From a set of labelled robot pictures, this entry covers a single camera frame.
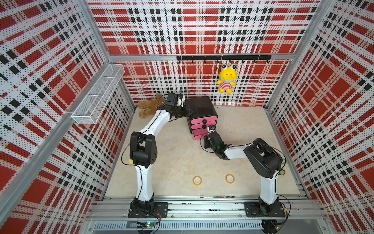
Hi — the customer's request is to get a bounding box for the pink drawer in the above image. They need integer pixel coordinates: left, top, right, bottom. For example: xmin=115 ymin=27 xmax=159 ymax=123
xmin=191 ymin=121 xmax=217 ymax=130
xmin=191 ymin=116 xmax=218 ymax=125
xmin=192 ymin=128 xmax=209 ymax=140

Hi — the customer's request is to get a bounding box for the black drawer cabinet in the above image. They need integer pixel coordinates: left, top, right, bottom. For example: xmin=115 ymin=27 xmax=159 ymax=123
xmin=185 ymin=97 xmax=218 ymax=134

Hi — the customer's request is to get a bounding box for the orange tape roll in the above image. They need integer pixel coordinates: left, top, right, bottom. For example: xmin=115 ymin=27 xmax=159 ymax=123
xmin=225 ymin=174 xmax=235 ymax=184
xmin=192 ymin=175 xmax=202 ymax=186

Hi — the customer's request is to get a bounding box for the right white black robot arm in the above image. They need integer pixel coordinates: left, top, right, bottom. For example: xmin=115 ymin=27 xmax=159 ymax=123
xmin=204 ymin=125 xmax=283 ymax=207

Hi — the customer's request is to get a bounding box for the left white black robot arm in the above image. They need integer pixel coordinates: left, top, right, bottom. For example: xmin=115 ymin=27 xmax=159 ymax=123
xmin=130 ymin=103 xmax=187 ymax=203

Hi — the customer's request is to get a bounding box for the brown teddy bear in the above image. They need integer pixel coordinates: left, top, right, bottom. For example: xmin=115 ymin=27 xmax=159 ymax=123
xmin=137 ymin=94 xmax=165 ymax=119

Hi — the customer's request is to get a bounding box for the yellow frog plush toy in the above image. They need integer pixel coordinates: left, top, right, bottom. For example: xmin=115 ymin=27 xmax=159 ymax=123
xmin=217 ymin=64 xmax=237 ymax=94

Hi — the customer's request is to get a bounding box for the black connector box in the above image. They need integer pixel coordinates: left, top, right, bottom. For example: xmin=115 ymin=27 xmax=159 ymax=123
xmin=262 ymin=220 xmax=279 ymax=234

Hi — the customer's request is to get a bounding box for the green circuit board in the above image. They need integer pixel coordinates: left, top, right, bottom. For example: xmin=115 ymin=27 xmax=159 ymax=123
xmin=136 ymin=221 xmax=158 ymax=229

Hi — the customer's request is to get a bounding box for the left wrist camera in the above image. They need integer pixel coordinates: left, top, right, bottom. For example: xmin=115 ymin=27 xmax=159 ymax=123
xmin=164 ymin=93 xmax=185 ymax=108

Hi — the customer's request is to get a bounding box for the black hook rail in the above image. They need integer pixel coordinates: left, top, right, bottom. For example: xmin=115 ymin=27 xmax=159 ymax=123
xmin=176 ymin=55 xmax=272 ymax=61

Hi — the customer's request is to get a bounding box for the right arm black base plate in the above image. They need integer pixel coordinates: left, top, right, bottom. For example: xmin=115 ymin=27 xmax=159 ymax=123
xmin=244 ymin=198 xmax=286 ymax=217

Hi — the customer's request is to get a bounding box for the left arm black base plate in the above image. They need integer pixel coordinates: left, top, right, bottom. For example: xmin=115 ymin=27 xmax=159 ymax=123
xmin=128 ymin=198 xmax=168 ymax=218

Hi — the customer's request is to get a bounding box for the white wire mesh basket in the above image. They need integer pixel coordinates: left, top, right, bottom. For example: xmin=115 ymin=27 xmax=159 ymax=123
xmin=72 ymin=64 xmax=124 ymax=124

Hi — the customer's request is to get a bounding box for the aluminium mounting rail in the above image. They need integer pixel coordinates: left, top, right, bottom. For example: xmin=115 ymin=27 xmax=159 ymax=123
xmin=87 ymin=196 xmax=327 ymax=221

